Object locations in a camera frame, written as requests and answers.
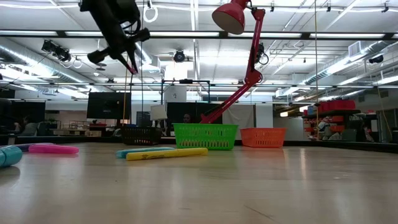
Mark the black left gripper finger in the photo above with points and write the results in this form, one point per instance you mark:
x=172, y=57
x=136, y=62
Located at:
x=132, y=54
x=126, y=60

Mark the teal highlighter marker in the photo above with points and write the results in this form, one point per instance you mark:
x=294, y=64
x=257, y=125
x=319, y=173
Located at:
x=124, y=153

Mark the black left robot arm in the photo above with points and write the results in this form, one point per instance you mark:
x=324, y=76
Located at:
x=109, y=4

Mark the large black monitor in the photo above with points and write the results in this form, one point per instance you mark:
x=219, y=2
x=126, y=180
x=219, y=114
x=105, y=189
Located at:
x=109, y=105

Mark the small black screen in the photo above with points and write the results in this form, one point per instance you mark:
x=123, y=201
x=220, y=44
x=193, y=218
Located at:
x=143, y=118

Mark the black ceiling spotlight cluster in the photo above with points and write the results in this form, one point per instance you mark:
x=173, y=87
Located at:
x=59, y=53

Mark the black plastic basket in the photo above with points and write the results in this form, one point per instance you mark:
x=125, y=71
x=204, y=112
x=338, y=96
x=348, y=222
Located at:
x=141, y=135

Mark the person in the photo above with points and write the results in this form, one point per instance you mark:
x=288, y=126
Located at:
x=187, y=118
x=29, y=127

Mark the black overhead light bar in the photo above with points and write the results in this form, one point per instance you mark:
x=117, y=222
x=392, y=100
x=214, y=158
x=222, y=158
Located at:
x=224, y=35

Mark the yellow highlighter marker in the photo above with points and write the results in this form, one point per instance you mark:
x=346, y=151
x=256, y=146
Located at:
x=164, y=154

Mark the green plastic basket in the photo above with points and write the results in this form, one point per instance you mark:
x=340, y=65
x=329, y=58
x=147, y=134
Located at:
x=205, y=125

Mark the red desk lamp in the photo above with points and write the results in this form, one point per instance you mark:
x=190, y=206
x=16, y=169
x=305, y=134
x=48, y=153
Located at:
x=230, y=17

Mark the white hanging sheet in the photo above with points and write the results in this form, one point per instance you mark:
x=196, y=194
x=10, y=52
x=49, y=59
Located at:
x=264, y=115

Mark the orange plastic basket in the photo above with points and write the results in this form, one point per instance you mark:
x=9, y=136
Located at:
x=262, y=138

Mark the red storage bin rack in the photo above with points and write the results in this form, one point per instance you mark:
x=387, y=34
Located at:
x=337, y=105

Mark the black overhead camera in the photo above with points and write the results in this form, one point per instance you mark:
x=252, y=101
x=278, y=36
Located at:
x=179, y=56

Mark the black ceiling camera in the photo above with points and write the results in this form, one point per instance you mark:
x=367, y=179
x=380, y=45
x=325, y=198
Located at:
x=376, y=59

